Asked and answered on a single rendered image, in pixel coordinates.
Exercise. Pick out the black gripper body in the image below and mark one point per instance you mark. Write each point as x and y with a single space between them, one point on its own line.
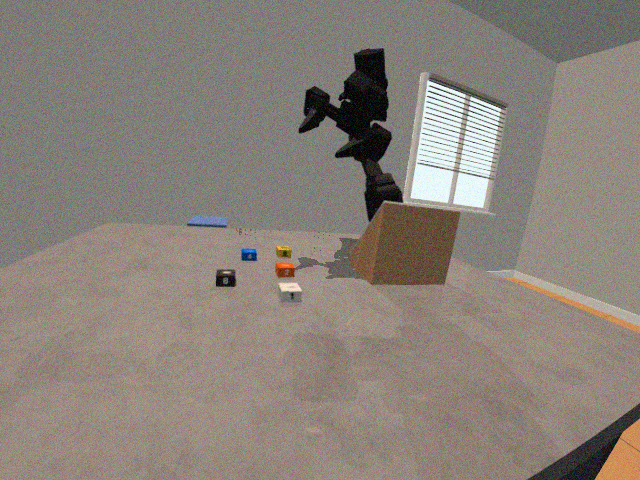
349 119

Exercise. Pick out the white block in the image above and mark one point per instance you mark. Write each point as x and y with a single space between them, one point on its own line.
289 292

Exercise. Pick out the blue block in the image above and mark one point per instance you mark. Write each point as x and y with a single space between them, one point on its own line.
249 255

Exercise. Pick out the yellow block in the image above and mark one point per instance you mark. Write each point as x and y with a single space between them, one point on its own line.
282 251

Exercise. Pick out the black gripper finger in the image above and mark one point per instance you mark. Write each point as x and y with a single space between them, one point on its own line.
313 116
361 146

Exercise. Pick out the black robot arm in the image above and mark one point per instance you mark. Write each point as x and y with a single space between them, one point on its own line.
366 87

